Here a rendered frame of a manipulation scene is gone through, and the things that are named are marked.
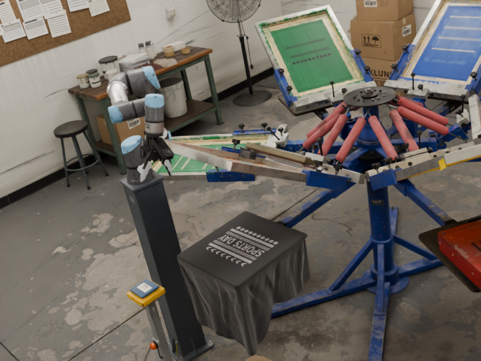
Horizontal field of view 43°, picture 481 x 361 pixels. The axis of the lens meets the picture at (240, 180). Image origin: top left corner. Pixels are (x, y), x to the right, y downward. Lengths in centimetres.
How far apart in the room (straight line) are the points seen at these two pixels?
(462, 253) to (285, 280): 89
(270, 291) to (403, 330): 114
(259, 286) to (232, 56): 534
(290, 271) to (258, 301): 23
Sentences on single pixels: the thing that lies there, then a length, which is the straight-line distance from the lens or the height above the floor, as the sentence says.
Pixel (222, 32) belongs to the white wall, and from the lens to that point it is 775.
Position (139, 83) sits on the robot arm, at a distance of 292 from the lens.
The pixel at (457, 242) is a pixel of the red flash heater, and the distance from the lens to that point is 259.
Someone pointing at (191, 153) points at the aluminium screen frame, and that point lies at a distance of 258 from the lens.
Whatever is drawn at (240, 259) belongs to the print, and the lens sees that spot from 288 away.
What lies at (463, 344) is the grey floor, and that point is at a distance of 375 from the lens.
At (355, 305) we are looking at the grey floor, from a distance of 401.
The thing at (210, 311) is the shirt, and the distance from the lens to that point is 308.
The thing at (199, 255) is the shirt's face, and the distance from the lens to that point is 298.
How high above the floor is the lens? 257
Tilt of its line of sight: 27 degrees down
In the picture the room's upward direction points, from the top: 11 degrees counter-clockwise
